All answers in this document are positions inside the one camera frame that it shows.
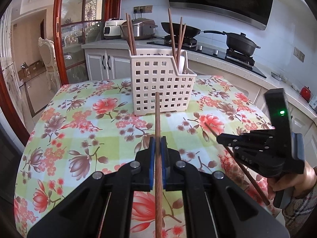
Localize small metal bowl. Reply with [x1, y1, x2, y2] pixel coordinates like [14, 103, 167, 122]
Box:
[271, 72, 288, 82]

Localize white ceramic spoon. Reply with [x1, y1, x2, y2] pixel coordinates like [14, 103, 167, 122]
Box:
[179, 54, 188, 77]

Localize person's right forearm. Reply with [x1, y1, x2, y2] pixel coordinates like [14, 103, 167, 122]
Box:
[282, 185, 317, 236]

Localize brass wall socket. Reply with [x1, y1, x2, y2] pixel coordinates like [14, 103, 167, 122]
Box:
[133, 5, 153, 14]

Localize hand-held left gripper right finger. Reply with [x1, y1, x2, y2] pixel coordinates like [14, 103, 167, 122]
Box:
[161, 136, 290, 238]

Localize white hallway cabinets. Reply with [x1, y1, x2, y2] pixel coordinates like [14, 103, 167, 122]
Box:
[0, 7, 23, 105]

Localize white base cabinets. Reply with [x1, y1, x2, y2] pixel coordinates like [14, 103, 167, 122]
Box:
[81, 40, 317, 154]

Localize white pressure cooker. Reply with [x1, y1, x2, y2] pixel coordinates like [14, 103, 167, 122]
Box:
[103, 17, 127, 40]

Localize white carved dining chair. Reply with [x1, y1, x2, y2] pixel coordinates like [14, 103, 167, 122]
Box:
[38, 37, 61, 91]

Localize silver rice cooker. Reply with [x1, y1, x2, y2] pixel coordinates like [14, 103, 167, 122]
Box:
[120, 17, 158, 41]

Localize glass sliding door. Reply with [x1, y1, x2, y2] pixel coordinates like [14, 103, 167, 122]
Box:
[53, 0, 123, 85]

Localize person's right hand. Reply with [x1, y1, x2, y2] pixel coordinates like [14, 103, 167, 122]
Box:
[268, 161, 316, 199]

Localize beige wall socket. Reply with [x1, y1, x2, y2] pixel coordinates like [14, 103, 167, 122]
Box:
[294, 46, 305, 62]

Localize floral tablecloth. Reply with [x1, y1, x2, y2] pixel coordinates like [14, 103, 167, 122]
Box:
[13, 76, 276, 238]

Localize black lidded pot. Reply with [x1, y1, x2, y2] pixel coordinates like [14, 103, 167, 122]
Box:
[222, 32, 261, 56]

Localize black gas stove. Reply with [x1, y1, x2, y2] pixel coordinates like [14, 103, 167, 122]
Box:
[146, 38, 267, 79]

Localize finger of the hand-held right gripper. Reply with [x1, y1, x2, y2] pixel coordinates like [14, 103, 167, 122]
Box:
[231, 141, 270, 158]
[217, 129, 275, 143]

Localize black wok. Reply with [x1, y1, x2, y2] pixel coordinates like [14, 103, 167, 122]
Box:
[161, 21, 226, 37]

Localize cardboard boxes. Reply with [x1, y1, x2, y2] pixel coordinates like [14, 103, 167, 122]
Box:
[17, 59, 45, 80]

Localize red wooden door frame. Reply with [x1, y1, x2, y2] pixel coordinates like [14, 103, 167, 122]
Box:
[0, 71, 33, 140]

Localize white plastic utensil basket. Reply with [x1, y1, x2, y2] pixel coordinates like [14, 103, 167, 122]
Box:
[130, 48, 198, 116]

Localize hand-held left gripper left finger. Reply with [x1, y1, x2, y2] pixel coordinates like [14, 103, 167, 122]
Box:
[27, 136, 156, 238]

